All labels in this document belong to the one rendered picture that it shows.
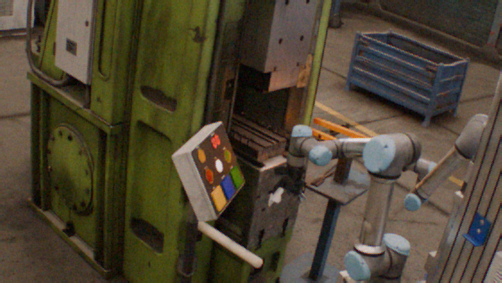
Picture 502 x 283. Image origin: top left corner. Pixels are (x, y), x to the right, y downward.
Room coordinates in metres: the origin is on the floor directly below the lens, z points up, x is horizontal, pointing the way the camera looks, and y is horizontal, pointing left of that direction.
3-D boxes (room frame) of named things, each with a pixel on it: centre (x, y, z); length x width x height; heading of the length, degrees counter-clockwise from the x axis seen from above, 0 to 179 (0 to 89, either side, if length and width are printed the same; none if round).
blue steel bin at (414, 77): (6.62, -1.64, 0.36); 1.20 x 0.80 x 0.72; 49
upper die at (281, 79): (2.77, 0.06, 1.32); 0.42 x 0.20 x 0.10; 51
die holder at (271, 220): (2.82, 0.04, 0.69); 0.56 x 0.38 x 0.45; 51
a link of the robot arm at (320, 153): (2.10, -0.26, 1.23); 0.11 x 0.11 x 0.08; 36
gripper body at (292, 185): (2.16, -0.19, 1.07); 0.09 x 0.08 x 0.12; 28
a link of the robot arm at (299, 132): (2.17, -0.19, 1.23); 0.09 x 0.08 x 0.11; 36
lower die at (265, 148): (2.77, 0.06, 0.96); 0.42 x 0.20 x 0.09; 51
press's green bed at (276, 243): (2.82, 0.04, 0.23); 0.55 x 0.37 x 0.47; 51
